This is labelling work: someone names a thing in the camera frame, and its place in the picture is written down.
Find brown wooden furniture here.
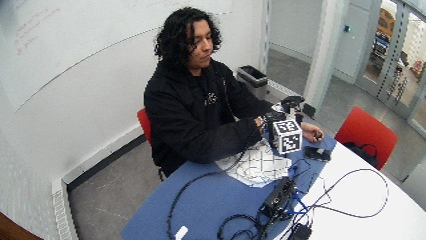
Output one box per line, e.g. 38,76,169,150
0,211,45,240

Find flat black device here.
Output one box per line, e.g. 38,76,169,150
302,145,332,163

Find small black box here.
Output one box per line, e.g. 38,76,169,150
302,103,318,118

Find the person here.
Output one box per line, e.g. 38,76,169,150
142,6,277,178

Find black trash bin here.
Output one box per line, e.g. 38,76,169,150
235,64,270,98

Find thin black cable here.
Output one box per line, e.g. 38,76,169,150
307,167,391,220

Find thick black glove cable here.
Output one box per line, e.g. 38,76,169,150
165,130,269,240

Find black power adapter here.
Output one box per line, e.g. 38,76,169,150
289,223,312,240

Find white marker cube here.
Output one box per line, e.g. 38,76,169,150
270,119,304,156

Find black bag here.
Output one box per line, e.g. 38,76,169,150
342,141,379,168

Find blue cable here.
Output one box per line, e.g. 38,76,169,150
283,164,312,216

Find black camera on stand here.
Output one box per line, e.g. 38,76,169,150
279,95,306,116

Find red chair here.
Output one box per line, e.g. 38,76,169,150
334,106,399,171
135,107,154,148

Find white baseboard heater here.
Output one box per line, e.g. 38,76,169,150
50,177,79,240

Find coiled black cable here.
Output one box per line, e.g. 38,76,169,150
215,213,270,240

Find black camera box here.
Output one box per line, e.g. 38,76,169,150
257,177,298,222

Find white patterned cloth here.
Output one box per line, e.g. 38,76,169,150
214,146,294,189

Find small white object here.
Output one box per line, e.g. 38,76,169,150
173,225,189,240

